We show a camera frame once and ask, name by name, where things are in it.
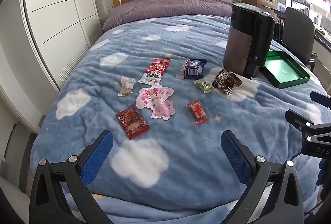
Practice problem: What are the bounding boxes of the small red candy packet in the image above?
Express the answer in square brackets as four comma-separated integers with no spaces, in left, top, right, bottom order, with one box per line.
[186,99,211,124]

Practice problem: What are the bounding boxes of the black brown kettle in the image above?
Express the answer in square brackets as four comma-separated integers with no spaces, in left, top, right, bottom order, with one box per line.
[223,2,276,80]

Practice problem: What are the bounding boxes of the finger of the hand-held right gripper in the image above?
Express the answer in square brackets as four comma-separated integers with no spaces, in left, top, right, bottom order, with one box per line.
[310,91,331,108]
[285,110,331,162]

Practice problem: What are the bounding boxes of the brown snack packet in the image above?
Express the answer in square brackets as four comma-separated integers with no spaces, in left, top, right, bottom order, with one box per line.
[212,68,243,99]

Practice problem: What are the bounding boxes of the pink cartoon snack packet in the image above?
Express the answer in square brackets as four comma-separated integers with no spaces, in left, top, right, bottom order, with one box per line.
[136,85,175,120]

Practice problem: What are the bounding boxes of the white wardrobe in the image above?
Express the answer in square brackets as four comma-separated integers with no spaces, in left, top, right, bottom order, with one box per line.
[21,0,102,87]

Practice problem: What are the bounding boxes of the red white long snack packet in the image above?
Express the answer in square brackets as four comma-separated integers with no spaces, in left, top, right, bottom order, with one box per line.
[138,59,170,85]

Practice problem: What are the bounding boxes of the wooden drawer cabinet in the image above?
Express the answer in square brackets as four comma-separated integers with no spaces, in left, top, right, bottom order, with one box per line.
[242,0,277,11]

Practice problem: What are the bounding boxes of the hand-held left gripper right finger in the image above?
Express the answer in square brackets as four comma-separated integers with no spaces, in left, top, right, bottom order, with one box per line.
[221,130,306,224]

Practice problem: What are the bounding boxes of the red stick snack packet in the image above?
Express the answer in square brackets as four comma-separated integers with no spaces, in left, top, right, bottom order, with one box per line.
[115,105,151,140]

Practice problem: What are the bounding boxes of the green tray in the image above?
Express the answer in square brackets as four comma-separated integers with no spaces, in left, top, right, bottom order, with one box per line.
[259,50,311,89]

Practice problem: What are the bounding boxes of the person's right hand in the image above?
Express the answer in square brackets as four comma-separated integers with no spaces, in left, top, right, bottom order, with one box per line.
[317,158,331,188]

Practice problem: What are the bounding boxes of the small green snack packet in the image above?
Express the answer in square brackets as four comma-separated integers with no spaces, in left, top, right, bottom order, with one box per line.
[193,79,213,94]

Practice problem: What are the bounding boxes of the small clear candy packet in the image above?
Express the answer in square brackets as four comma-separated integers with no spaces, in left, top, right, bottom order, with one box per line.
[118,75,137,97]

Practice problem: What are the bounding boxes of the dark blue snack packet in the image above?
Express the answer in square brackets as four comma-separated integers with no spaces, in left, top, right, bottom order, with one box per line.
[176,59,208,80]

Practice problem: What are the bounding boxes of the blue cloud blanket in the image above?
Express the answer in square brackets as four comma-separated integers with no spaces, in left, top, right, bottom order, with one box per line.
[30,14,329,224]

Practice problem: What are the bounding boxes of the grey chair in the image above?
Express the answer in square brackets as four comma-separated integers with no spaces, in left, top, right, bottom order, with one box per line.
[281,7,317,72]

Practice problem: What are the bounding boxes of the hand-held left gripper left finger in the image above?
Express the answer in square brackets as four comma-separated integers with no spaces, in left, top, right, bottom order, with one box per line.
[29,130,114,224]

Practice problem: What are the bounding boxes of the purple pillow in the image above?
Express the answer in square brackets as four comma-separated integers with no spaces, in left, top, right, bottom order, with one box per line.
[102,0,233,31]

